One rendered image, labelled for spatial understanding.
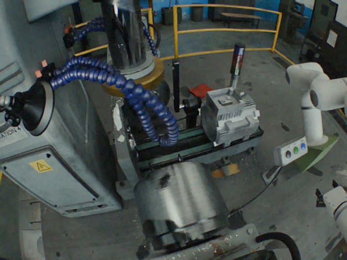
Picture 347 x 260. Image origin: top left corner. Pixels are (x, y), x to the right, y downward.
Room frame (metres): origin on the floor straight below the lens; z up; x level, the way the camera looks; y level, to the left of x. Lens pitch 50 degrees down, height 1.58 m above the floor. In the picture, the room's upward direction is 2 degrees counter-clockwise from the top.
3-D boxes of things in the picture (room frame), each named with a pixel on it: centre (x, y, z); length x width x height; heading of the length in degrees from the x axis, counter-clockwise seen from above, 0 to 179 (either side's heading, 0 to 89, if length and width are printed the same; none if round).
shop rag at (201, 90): (0.99, -0.21, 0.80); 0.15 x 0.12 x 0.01; 122
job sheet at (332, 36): (2.53, -3.10, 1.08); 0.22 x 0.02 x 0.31; 6
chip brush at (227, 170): (0.37, -0.21, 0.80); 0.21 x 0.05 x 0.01; 102
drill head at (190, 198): (0.10, -0.03, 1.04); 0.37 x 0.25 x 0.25; 16
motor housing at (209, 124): (0.52, -0.24, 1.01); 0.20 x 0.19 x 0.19; 106
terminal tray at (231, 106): (0.51, -0.20, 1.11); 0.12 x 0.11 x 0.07; 106
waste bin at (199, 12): (5.72, -0.89, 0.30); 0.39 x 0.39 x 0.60
